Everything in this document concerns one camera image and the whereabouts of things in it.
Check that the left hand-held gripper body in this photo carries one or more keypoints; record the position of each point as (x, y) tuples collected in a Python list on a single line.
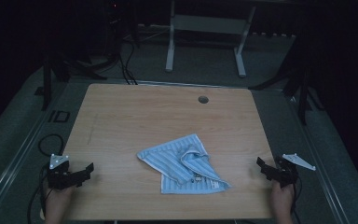
[(59, 175)]

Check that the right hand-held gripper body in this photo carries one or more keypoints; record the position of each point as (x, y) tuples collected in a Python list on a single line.
[(287, 172)]

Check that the blue striped towel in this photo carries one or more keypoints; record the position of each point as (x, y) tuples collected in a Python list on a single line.
[(183, 165)]

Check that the person's left hand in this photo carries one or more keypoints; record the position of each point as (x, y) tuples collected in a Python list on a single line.
[(57, 199)]

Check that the person's right hand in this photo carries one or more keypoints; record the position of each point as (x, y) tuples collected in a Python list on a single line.
[(282, 197)]

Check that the black metal stand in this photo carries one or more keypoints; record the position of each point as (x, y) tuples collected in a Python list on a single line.
[(48, 84), (303, 93)]

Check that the white metal desk frame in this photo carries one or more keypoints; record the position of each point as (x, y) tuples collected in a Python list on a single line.
[(208, 25)]

